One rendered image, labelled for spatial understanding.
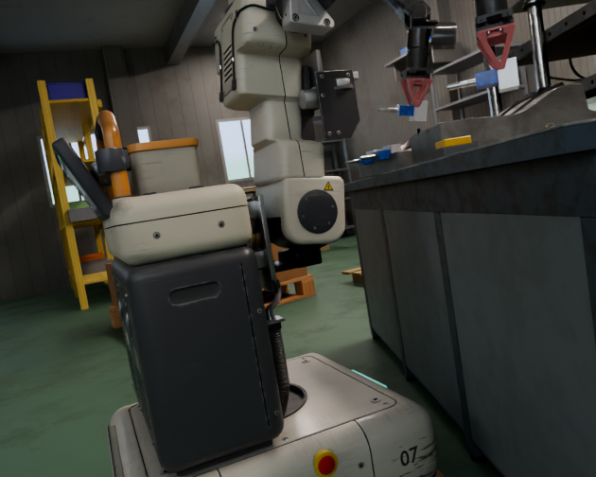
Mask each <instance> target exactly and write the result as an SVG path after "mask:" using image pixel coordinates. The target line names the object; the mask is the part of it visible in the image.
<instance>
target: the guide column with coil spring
mask: <svg viewBox="0 0 596 477"><path fill-rule="evenodd" d="M527 13H528V21H529V29H530V36H531V44H532V51H533V59H534V67H535V81H536V89H537V91H538V89H539V88H540V87H541V86H544V87H546V86H548V85H551V77H550V69H549V62H548V54H547V46H546V41H545V33H544V24H543V16H542V8H541V5H535V6H531V7H529V8H527ZM551 87H552V86H551Z"/></svg>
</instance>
